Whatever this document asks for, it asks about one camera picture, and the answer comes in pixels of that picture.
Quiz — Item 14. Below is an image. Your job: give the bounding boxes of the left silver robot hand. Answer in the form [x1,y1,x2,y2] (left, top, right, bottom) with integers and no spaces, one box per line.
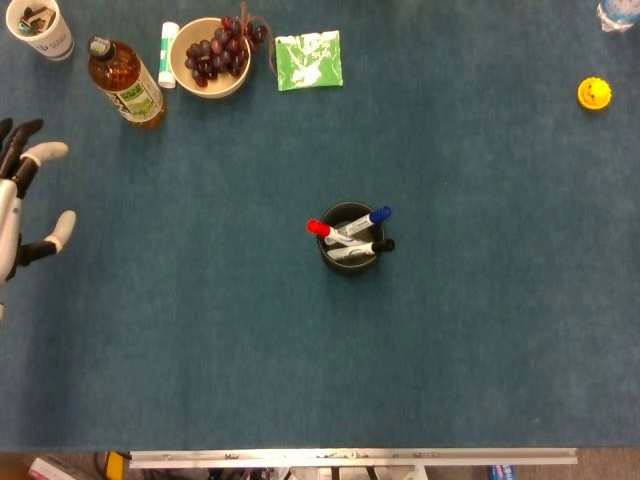
[0,117,78,289]

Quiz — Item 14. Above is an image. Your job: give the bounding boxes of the red capped whiteboard marker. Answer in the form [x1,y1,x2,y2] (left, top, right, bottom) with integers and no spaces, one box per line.
[305,218,371,247]

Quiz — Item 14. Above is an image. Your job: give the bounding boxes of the black mesh pen holder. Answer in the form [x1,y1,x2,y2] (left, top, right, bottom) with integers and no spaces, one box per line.
[317,201,389,278]

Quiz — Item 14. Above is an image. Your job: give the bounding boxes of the blue capped whiteboard marker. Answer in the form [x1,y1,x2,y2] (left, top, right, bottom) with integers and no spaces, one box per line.
[335,205,393,239]

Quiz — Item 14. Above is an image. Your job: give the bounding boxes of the black capped whiteboard marker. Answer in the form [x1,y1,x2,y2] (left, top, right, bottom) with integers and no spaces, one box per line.
[327,238,397,261]

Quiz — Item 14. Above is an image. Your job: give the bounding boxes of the white paper cup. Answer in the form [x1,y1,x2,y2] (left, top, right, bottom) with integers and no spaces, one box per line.
[5,0,76,62]

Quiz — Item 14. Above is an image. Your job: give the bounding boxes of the amber tea bottle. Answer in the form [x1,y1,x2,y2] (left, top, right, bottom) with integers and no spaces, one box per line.
[87,34,168,129]

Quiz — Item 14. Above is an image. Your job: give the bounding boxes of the black clips in cup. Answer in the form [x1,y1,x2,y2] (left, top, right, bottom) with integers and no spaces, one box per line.
[18,7,56,36]

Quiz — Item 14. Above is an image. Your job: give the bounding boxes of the white green glue stick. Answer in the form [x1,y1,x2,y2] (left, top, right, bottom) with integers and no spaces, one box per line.
[157,21,180,90]

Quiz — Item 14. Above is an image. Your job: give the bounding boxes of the beige bowl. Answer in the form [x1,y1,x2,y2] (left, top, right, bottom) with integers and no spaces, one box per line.
[169,17,253,99]

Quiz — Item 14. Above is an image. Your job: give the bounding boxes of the pink box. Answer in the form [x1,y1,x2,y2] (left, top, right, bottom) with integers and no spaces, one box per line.
[28,454,96,480]

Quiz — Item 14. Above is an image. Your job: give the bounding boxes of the purple grape bunch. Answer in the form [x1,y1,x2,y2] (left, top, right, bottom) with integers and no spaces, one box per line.
[184,1,277,89]

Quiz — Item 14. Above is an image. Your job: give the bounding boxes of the yellow black device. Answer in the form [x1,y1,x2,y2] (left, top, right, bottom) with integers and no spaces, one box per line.
[106,451,130,480]

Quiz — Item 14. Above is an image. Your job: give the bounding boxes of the green white packet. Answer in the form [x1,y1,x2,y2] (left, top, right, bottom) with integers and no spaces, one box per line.
[274,30,345,93]

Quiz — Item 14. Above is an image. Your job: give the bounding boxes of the blue felt table cloth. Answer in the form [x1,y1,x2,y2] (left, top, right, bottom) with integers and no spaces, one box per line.
[0,0,640,454]

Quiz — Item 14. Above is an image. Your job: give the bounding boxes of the yellow duck toy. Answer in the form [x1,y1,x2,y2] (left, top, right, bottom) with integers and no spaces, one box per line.
[577,76,613,111]

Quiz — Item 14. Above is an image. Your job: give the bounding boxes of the aluminium table edge rail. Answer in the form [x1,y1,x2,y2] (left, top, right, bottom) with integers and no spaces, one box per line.
[128,448,579,470]

